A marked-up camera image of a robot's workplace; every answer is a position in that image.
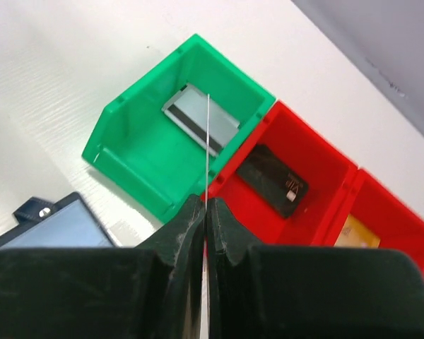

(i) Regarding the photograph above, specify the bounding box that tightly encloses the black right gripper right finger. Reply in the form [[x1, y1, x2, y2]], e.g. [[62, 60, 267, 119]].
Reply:
[[206, 198, 424, 338]]

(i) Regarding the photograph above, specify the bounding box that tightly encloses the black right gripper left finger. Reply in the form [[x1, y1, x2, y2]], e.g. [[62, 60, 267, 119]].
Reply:
[[0, 195, 206, 338]]

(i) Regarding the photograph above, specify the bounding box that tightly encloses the blue leather card holder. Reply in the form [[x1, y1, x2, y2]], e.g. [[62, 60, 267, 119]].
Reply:
[[0, 191, 117, 250]]

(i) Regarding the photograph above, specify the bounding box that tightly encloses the grey striped card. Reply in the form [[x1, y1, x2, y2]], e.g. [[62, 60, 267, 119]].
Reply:
[[162, 83, 240, 157]]

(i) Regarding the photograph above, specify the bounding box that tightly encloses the black credit card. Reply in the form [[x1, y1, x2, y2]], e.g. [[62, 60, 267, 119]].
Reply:
[[237, 144, 309, 218]]

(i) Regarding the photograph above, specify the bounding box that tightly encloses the gold credit card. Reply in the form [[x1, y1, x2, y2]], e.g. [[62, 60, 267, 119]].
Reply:
[[334, 215, 380, 248]]

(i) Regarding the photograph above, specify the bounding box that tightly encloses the right red plastic bin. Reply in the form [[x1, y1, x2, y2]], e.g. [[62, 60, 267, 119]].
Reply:
[[322, 169, 424, 276]]

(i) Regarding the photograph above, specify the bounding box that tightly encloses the red plastic bin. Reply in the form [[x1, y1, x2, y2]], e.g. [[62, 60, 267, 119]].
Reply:
[[206, 101, 357, 245], [322, 169, 424, 276]]

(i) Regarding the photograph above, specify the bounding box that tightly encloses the green plastic bin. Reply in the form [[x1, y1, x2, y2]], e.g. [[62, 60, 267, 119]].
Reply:
[[82, 35, 275, 222]]

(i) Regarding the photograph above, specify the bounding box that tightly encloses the middle red plastic bin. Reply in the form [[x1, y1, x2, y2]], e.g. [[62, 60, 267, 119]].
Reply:
[[206, 101, 357, 245]]

